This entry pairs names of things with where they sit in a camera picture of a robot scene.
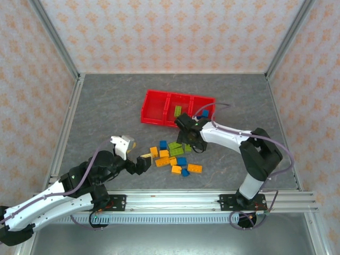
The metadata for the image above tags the red plastic bin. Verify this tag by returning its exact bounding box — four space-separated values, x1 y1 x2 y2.
140 89 171 125
187 95 216 133
162 91 194 129

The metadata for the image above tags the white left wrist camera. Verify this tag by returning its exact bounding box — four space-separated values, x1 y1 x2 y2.
110 134 137 161

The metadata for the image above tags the aluminium mounting rail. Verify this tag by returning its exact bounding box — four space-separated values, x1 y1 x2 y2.
28 190 319 213

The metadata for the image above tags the aluminium table edge rail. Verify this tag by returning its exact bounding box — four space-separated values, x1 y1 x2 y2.
41 74 86 192
265 74 305 192

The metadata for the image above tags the black round cable port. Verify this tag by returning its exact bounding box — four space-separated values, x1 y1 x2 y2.
236 211 260 230
89 211 112 230

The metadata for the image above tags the grey slotted cable duct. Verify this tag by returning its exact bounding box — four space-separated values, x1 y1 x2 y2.
38 214 268 225

